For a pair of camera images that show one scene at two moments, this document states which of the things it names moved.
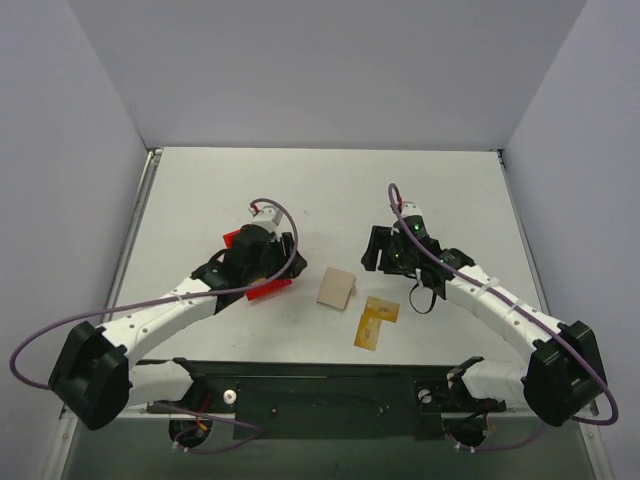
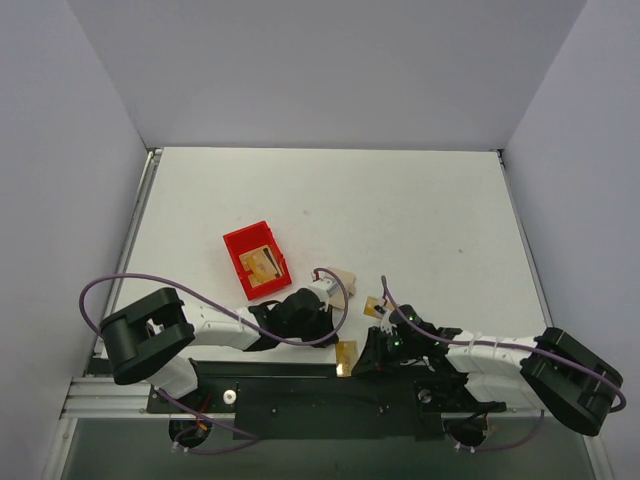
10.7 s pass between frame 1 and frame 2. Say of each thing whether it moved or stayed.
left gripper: moved
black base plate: stayed
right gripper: moved
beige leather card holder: stayed
